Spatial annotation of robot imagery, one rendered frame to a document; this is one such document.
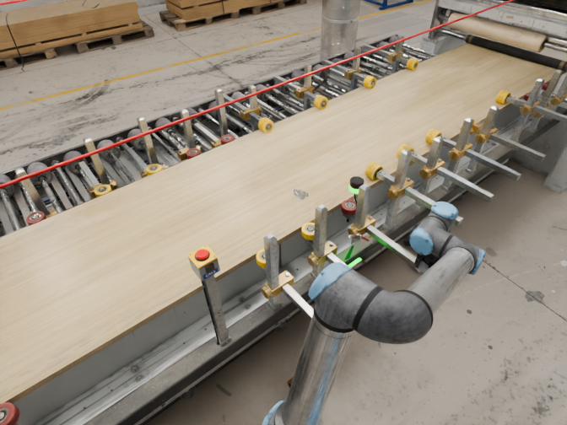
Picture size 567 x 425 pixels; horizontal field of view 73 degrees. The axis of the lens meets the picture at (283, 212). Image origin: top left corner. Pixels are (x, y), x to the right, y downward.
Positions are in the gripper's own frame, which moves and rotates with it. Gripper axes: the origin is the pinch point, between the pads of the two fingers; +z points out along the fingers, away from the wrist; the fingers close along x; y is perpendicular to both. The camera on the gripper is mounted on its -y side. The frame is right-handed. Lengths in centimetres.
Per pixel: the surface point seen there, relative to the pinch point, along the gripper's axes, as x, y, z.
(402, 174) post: 19.2, -30.0, -23.8
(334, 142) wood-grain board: 33, -87, -8
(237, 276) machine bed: -60, -52, 8
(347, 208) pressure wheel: -3.1, -40.6, -8.1
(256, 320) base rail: -64, -30, 13
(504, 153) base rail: 130, -29, 12
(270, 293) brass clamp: -57, -30, -1
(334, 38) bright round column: 260, -317, 42
